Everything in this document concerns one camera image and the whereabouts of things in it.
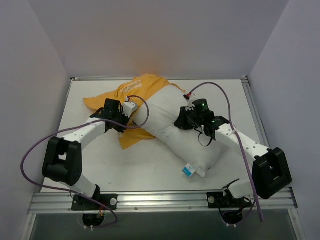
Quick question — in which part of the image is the yellow Mickey Mouse pillowcase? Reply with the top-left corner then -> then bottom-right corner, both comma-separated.
83,73 -> 186,150

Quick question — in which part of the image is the white pillow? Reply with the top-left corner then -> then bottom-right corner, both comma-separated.
133,85 -> 227,178

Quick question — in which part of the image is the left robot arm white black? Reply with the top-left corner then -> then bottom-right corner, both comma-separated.
42,98 -> 138,210

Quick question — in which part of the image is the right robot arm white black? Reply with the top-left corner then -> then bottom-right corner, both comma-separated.
174,98 -> 292,207

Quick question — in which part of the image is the blue white pillow label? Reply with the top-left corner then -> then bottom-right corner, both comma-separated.
182,163 -> 196,178

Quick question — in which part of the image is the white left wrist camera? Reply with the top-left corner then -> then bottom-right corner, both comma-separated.
121,97 -> 139,118

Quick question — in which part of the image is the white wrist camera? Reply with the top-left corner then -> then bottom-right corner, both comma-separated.
121,97 -> 139,118
183,93 -> 198,107

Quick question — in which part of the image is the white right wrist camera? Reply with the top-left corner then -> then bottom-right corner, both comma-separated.
183,93 -> 198,107

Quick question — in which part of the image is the aluminium back frame rail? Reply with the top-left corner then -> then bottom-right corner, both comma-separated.
70,75 -> 249,83

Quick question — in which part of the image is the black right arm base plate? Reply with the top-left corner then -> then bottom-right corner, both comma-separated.
206,190 -> 252,209

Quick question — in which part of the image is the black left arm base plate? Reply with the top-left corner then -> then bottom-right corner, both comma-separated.
71,193 -> 118,211

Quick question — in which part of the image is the aluminium front frame rail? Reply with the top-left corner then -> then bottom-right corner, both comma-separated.
28,188 -> 298,214

